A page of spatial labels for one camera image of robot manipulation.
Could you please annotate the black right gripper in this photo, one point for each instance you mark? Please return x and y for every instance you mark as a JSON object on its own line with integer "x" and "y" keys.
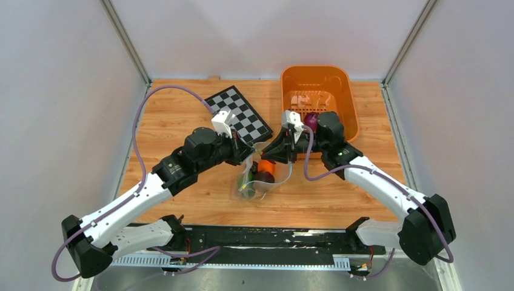
{"x": 284, "y": 150}

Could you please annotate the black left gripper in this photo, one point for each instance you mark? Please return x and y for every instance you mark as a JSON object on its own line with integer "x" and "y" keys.
{"x": 239, "y": 149}

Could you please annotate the orange toy fruit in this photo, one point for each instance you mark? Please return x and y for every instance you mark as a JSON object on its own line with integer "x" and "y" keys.
{"x": 266, "y": 166}

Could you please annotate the dark purple toy apple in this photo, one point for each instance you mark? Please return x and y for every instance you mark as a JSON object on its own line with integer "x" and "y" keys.
{"x": 263, "y": 176}

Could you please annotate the small dark toy plum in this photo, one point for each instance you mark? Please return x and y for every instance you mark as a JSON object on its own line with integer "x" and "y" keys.
{"x": 254, "y": 167}

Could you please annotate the clear zip top bag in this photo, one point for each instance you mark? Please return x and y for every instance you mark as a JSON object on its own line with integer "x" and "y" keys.
{"x": 282, "y": 174}

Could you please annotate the green toy pepper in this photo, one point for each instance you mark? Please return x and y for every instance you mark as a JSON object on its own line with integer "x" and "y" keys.
{"x": 244, "y": 183}

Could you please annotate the purple toy onion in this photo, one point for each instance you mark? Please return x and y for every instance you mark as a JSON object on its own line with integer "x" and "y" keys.
{"x": 311, "y": 120}

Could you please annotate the orange plastic basket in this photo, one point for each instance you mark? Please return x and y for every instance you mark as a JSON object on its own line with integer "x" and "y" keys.
{"x": 320, "y": 88}

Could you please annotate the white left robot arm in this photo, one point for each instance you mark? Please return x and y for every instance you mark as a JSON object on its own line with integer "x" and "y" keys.
{"x": 96, "y": 240}

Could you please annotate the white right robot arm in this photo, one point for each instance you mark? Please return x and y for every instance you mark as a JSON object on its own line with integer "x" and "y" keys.
{"x": 424, "y": 228}

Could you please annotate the black white chessboard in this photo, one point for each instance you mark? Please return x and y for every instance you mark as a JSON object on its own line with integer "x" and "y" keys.
{"x": 247, "y": 122}

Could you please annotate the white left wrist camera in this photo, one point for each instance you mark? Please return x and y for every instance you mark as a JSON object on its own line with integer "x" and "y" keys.
{"x": 222, "y": 121}

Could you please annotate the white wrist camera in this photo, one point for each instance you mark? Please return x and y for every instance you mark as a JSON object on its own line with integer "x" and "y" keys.
{"x": 293, "y": 121}
{"x": 222, "y": 121}

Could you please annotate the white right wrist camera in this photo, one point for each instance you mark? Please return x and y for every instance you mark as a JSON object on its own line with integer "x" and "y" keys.
{"x": 293, "y": 121}

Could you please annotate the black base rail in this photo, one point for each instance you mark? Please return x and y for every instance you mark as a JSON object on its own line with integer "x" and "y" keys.
{"x": 270, "y": 245}

